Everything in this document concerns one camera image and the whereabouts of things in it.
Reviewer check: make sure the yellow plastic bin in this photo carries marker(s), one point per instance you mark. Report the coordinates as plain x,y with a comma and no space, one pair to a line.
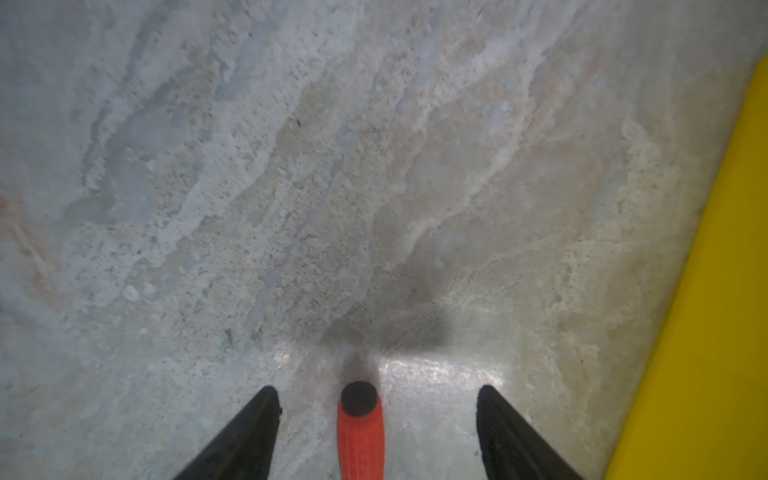
700,411

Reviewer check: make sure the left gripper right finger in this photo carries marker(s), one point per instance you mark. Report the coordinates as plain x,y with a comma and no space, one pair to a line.
510,447

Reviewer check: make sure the red handled screwdriver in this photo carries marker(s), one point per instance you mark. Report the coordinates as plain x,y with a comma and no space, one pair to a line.
360,433

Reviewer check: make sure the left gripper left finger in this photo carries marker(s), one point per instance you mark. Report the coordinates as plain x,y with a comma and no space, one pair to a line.
243,449

